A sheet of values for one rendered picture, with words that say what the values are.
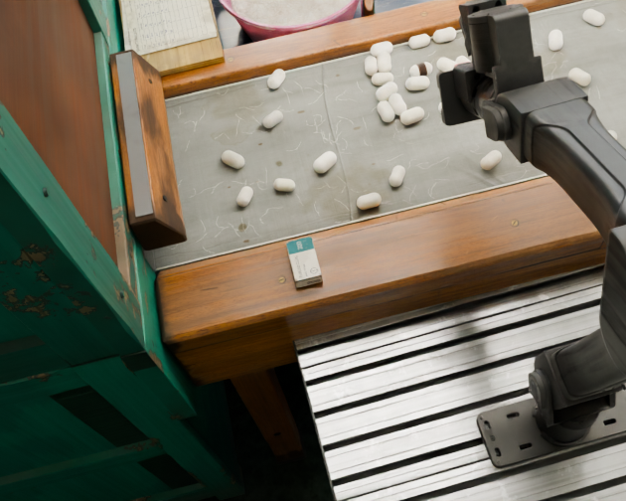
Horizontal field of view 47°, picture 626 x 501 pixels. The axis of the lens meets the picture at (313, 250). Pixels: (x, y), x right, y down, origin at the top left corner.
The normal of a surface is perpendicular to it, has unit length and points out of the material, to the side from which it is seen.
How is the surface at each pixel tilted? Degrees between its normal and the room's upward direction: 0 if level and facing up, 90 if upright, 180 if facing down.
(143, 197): 0
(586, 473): 0
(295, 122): 0
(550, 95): 20
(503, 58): 51
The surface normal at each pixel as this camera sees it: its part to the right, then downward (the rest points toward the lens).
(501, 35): 0.14, 0.34
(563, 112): -0.18, -0.74
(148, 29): -0.09, -0.48
